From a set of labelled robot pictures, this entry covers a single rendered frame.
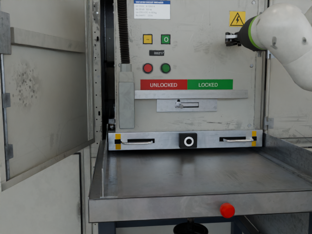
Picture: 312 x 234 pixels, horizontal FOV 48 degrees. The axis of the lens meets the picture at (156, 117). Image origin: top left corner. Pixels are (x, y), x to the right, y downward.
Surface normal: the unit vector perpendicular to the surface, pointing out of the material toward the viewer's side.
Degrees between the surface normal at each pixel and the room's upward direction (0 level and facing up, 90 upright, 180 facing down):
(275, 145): 90
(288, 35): 110
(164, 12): 90
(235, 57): 90
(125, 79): 61
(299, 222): 90
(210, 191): 0
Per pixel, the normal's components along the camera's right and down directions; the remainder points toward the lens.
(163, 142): 0.11, 0.12
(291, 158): -0.99, 0.01
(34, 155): 0.98, 0.03
